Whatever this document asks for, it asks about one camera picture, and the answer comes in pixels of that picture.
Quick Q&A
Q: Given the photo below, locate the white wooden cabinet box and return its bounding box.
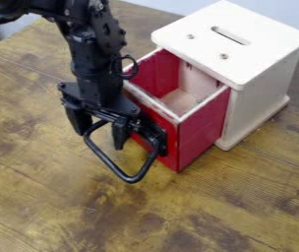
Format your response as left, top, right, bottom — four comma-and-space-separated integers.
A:
151, 0, 299, 151

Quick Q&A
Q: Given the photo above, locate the red wooden drawer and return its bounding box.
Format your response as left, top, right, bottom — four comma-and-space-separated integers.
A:
83, 47, 232, 184

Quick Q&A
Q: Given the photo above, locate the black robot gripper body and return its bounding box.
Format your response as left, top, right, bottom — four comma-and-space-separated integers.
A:
57, 62, 140, 122

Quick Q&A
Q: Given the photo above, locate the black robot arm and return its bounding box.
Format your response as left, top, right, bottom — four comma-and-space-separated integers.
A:
0, 0, 140, 150

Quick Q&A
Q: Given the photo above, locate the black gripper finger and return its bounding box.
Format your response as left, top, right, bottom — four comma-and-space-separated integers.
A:
112, 120, 131, 151
64, 103, 93, 136

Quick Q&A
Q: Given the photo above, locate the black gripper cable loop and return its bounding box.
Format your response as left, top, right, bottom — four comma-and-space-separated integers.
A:
112, 54, 140, 81

